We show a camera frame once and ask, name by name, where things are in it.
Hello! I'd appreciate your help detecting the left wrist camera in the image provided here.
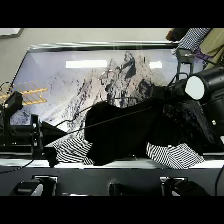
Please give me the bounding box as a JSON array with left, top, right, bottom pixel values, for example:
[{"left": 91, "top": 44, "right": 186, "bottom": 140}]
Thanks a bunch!
[{"left": 2, "top": 90, "right": 25, "bottom": 116}]

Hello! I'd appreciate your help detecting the checked garment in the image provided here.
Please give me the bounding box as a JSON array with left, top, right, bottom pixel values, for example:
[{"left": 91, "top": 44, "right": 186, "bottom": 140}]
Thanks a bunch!
[{"left": 175, "top": 27, "right": 212, "bottom": 55}]

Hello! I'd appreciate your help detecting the olive garment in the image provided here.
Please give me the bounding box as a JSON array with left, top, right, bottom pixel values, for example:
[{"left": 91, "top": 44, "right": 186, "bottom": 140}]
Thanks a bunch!
[{"left": 199, "top": 27, "right": 224, "bottom": 70}]

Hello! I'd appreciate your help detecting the black and white striped shirt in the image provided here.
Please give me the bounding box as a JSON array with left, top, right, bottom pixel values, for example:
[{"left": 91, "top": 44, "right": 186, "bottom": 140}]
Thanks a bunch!
[{"left": 54, "top": 135, "right": 206, "bottom": 170}]

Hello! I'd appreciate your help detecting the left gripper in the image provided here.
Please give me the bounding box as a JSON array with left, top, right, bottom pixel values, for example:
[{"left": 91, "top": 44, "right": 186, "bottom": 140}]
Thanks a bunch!
[{"left": 39, "top": 120, "right": 68, "bottom": 147}]

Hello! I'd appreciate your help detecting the black cable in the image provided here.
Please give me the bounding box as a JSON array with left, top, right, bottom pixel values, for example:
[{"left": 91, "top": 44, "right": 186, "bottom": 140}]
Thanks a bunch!
[
  {"left": 54, "top": 103, "right": 103, "bottom": 129},
  {"left": 0, "top": 158, "right": 36, "bottom": 175}
]

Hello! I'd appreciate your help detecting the black garment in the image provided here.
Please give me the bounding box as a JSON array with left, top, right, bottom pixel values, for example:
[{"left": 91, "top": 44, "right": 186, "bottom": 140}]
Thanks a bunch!
[{"left": 83, "top": 98, "right": 222, "bottom": 167}]

